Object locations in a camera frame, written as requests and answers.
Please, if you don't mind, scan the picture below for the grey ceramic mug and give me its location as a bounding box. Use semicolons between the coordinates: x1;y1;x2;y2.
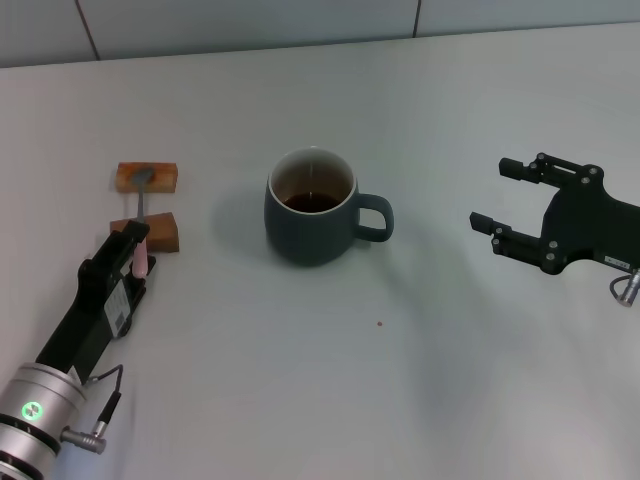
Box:
263;145;395;267

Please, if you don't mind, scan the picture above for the brown arched wooden block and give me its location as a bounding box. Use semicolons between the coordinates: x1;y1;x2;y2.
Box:
109;212;180;254

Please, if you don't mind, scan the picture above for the right gripper silver cable connector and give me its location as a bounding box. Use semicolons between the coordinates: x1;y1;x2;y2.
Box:
609;268;640;307

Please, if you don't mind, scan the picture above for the light flat wooden block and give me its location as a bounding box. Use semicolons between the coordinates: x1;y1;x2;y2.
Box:
114;162;180;194

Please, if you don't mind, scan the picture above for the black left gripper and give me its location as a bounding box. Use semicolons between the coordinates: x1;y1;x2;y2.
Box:
35;219;159;386

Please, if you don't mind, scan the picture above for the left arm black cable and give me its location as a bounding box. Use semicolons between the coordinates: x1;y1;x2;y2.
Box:
59;363;125;455

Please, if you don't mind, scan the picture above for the pink handled metal spoon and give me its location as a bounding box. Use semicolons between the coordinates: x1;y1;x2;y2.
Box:
130;168;156;279

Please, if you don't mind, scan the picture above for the dark coffee liquid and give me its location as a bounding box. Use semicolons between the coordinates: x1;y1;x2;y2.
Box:
282;192;342;215

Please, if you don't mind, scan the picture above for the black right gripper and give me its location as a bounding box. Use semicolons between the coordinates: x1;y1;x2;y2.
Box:
469;151;640;276

